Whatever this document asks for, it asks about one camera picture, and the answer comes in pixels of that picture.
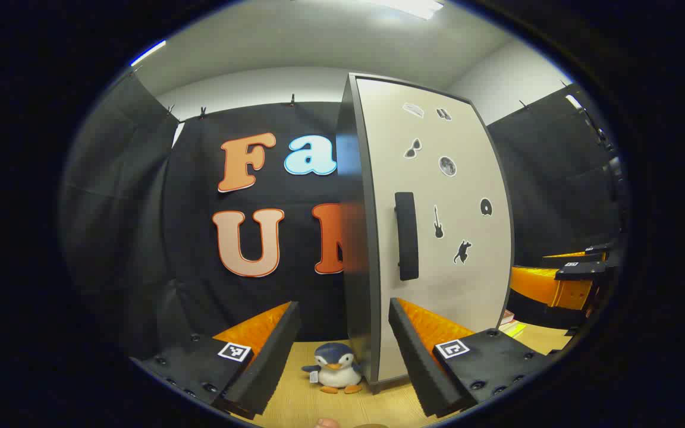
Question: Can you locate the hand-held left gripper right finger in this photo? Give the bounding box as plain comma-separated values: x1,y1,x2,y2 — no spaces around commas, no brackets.
388,297,560,418

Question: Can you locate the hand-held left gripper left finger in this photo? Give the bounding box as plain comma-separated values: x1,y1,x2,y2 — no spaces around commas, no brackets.
131,300,303,420

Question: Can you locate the beige cabinet door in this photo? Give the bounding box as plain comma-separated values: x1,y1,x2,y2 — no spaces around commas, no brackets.
354,76,514,384

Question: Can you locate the stack of books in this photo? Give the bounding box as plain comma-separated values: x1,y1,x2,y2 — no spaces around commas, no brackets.
499,309,526,338

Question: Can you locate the penguin plush toy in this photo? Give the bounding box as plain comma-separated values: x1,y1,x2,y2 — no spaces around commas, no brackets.
301,342,365,395

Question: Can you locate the ceiling light panel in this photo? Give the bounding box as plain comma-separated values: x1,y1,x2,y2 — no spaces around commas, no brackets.
372,0,445,21
130,39,168,67

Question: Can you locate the black door handle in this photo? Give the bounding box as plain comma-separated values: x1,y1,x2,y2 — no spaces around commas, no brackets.
394,191,420,281

